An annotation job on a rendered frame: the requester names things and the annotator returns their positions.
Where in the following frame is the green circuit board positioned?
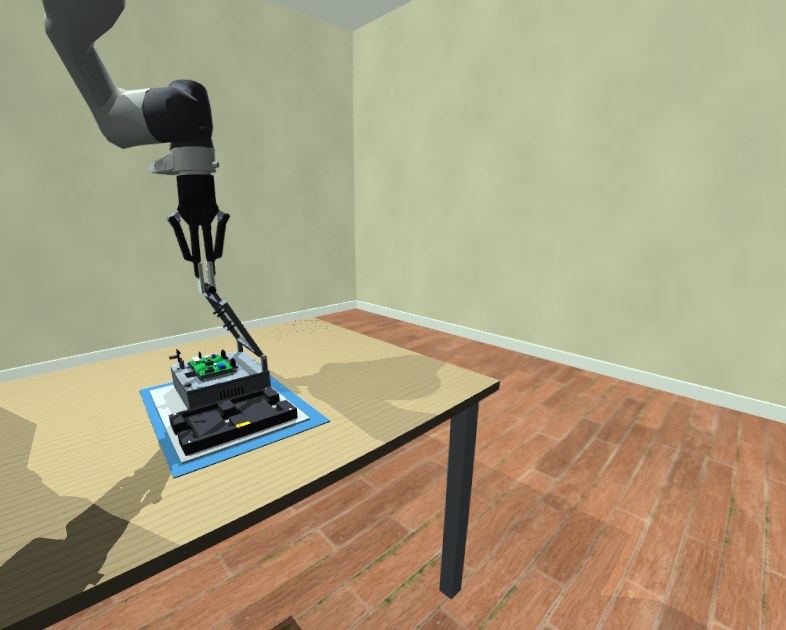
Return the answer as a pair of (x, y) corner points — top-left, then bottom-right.
(189, 354), (233, 376)

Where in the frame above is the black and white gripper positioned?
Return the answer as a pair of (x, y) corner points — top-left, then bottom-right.
(167, 174), (230, 294)

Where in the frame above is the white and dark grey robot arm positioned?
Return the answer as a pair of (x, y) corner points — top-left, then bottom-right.
(42, 0), (219, 175)

